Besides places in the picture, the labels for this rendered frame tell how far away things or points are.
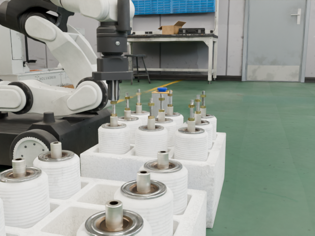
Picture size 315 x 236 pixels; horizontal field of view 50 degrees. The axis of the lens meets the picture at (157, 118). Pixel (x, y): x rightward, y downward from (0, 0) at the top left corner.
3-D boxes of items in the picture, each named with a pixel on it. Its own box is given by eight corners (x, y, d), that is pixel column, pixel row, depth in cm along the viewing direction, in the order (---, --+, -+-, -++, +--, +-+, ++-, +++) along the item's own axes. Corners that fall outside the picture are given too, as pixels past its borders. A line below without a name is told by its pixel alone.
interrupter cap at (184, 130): (184, 136, 91) (184, 133, 91) (173, 130, 98) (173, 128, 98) (209, 133, 94) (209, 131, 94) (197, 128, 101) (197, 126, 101)
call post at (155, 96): (151, 166, 142) (151, 92, 136) (155, 161, 149) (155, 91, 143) (168, 167, 140) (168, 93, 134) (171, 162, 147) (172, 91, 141)
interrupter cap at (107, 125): (125, 124, 107) (125, 121, 106) (127, 129, 99) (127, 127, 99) (101, 125, 105) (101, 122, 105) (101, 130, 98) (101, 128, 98)
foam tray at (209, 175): (82, 211, 102) (79, 153, 98) (127, 169, 139) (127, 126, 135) (212, 229, 91) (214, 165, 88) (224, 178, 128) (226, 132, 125)
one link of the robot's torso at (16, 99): (-17, 113, 146) (-20, 82, 144) (15, 106, 165) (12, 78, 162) (24, 115, 140) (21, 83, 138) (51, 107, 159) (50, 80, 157)
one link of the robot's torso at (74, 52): (87, 121, 134) (15, 31, 136) (106, 113, 150) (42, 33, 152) (113, 96, 129) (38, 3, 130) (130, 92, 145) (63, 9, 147)
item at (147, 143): (172, 189, 100) (173, 130, 97) (142, 195, 96) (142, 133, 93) (159, 179, 109) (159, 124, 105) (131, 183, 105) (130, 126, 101)
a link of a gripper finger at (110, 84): (110, 99, 102) (109, 78, 101) (114, 100, 99) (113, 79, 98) (105, 99, 101) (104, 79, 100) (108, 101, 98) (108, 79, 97)
